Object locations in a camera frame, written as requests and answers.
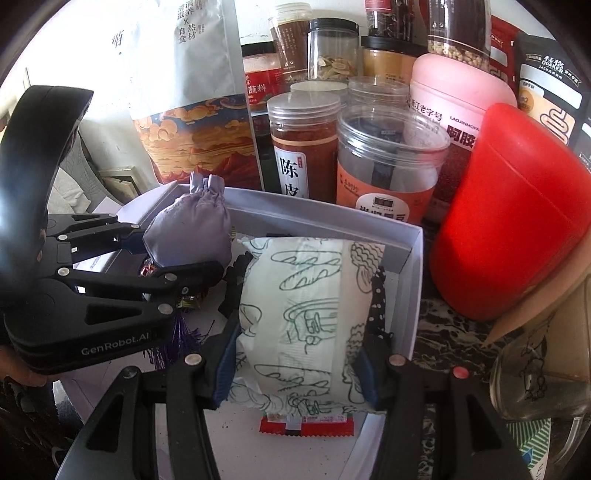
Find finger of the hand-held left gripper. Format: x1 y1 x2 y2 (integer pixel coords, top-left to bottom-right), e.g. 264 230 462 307
46 261 225 308
44 213 148 254

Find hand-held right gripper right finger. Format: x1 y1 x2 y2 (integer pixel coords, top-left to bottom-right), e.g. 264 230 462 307
353 344 536 480

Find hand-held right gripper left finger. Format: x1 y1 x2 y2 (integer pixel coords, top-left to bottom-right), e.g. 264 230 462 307
55 318 243 480

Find purple drawstring pouch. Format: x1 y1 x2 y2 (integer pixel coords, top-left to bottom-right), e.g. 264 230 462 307
142 173 232 268

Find white printed packet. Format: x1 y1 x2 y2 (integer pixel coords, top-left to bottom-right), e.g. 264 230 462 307
228 236 386 416

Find white gift box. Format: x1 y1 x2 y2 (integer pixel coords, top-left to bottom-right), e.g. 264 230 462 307
60 180 424 480

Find person's left hand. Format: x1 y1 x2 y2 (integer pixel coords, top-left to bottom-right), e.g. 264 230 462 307
0 344 49 387

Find purple tassel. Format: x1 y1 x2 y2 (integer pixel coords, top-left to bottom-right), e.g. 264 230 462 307
143 307 206 372

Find red striped sachet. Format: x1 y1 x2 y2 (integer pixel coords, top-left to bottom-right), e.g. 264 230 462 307
259 412 355 437

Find glass mug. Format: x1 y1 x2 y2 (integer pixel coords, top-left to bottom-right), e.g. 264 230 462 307
489 295 591 462

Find clear jar of orange peel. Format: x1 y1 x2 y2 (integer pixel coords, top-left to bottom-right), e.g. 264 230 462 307
266 92 342 201

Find green white small packet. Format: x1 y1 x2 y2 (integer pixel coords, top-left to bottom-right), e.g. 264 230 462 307
505 415 555 480

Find kraft paper bag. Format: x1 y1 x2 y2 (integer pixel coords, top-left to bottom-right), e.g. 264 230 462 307
480 281 591 352

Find large white standing pouch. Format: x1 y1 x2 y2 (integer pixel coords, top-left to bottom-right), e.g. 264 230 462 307
108 0 266 192

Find wide clear jar orange label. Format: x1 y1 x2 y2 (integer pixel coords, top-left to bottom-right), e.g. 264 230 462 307
336 111 451 227

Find black lid red sauce jar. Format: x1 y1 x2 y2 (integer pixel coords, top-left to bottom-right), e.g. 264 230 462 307
241 41 283 100

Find red plastic canister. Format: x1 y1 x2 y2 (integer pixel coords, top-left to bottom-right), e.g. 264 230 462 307
429 102 591 322

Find clear lid plastic jar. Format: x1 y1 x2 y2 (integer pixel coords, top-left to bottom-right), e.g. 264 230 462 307
290 79 349 100

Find clear jar brown label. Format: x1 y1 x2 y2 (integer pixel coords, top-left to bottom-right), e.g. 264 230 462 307
270 4 315 81

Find empty clear plastic jar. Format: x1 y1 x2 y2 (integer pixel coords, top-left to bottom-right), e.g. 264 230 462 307
347 76 414 116

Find black lid jar dried slices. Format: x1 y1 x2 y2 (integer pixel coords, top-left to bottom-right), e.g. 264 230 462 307
308 18 361 83

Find black lid amber jar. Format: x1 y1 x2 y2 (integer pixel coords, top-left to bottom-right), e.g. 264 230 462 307
360 36 428 88

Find pink lid jar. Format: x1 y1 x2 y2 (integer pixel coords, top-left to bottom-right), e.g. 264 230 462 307
409 53 518 224

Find tall clear jar red label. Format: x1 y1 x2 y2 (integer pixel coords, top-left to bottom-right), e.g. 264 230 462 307
364 0 428 40

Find black oats pouch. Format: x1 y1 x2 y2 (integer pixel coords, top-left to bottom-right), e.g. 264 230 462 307
512 32 591 153

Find red foil pouch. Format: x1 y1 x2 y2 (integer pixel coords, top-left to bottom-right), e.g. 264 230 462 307
489 16 520 93

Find tall clear jar of beans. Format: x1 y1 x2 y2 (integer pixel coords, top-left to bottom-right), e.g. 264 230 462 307
427 0 492 72

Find leaning picture frame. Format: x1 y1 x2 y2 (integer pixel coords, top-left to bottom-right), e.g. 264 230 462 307
99 166 141 199

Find black polka dot hair tie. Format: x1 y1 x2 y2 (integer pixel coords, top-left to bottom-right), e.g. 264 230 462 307
367 265 393 352

